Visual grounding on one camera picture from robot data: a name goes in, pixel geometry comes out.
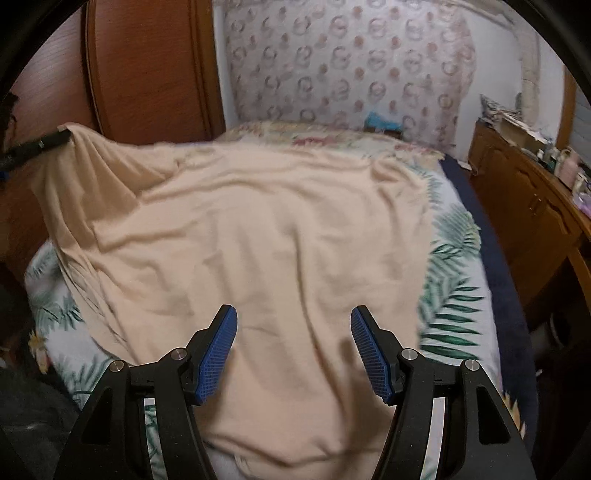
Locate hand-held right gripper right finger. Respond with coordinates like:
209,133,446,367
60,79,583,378
350,305,536,480

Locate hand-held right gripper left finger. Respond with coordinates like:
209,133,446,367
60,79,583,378
53,305,238,480

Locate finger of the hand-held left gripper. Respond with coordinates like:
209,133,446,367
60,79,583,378
0,129,72,180

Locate peach printed t-shirt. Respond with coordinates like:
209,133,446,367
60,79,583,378
28,122,437,467

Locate bed with floral leaf sheets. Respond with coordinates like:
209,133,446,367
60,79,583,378
23,134,527,480

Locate wooden headboard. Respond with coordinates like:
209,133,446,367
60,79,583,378
0,0,227,282

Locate navy bed sheet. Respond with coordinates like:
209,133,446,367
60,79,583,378
436,154,539,457

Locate dark cloth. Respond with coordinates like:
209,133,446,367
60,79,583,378
0,277,88,480

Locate wooden cabinet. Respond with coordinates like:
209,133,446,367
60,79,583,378
468,117,591,324

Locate teal wrapped box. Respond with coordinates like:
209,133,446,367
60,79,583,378
364,111,402,138

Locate cardboard box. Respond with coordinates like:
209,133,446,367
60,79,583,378
496,111,548,148

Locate pink bottle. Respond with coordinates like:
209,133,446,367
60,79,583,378
556,148,580,181

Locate folded patterned cloth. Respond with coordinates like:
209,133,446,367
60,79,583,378
480,93,522,123

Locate circle patterned curtain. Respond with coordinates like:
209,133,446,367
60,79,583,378
224,0,476,153

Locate grey window blind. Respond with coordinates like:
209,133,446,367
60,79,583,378
570,83,591,153

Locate beige window curtain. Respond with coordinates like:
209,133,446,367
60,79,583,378
519,32,543,121

